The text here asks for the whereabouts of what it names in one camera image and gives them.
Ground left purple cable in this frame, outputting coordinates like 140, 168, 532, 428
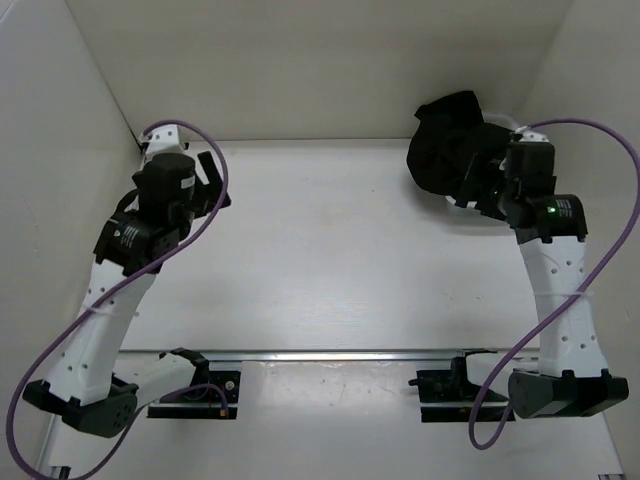
8, 119, 230, 480

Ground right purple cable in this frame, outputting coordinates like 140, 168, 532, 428
468, 118, 640, 448

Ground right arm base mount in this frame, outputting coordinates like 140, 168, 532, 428
408, 356, 480, 424

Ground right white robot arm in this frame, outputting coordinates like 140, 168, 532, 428
489, 139, 629, 419

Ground purple cable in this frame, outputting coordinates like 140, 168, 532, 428
468, 118, 640, 448
8, 119, 230, 480

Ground aluminium front rail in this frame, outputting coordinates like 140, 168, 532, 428
119, 348, 541, 364

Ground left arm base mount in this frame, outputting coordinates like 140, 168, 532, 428
146, 362, 242, 420

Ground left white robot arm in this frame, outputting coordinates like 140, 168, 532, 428
22, 151, 231, 438

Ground white plastic basket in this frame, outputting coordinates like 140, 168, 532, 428
445, 196, 506, 224

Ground black trousers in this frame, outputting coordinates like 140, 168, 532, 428
406, 90, 511, 197

